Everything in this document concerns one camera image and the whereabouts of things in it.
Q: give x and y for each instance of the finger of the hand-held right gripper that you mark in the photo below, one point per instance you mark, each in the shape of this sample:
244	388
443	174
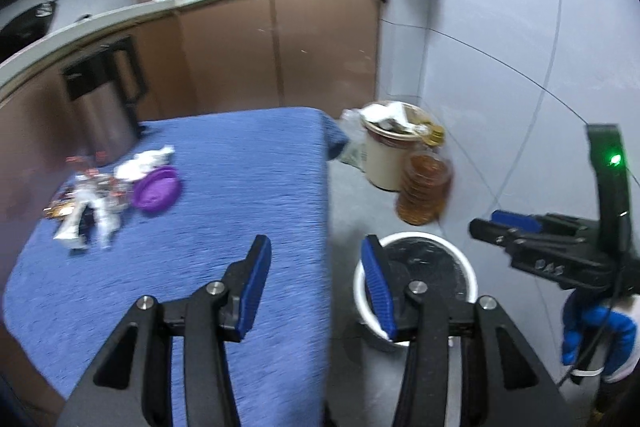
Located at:
515	221
500	237

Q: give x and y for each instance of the white crumpled paper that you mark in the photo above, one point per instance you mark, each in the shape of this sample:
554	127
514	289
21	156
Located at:
385	112

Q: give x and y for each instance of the white foil wrapper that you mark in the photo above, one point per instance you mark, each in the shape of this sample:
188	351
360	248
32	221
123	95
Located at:
70	232
106	227

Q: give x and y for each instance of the beige plastic bucket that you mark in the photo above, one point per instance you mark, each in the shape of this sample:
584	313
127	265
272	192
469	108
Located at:
382	162

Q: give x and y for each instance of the purple white plastic wrapper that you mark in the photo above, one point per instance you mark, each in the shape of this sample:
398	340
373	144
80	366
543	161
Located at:
155	192

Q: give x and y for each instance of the kitchen counter with brown cabinets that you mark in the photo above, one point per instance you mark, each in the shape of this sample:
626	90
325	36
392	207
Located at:
225	52

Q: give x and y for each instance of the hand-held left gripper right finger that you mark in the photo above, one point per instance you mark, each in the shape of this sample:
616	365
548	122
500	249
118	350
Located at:
377	292

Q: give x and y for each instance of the amber oil bottle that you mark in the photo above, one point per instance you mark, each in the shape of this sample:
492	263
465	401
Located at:
425	187

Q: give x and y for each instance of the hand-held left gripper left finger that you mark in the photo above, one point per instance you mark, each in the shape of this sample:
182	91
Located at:
255	287

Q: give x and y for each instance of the black bin liner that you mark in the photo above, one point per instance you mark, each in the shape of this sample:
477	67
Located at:
435	267

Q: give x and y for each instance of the dark red snack wrapper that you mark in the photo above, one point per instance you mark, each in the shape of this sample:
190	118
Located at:
62	207

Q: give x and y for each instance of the crumpled white tissue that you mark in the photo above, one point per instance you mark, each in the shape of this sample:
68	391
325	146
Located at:
142	162

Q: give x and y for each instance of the black frying pan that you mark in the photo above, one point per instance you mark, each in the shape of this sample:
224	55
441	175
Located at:
25	27

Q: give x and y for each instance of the clear plastic bag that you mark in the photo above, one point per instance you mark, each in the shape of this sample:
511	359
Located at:
352	142

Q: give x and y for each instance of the white waste bin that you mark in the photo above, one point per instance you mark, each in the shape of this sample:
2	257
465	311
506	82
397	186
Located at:
416	237

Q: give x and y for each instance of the blue blanket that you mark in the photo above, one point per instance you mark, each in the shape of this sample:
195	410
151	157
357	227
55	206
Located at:
225	187

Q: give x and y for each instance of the person's right hand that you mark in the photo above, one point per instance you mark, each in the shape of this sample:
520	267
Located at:
590	327

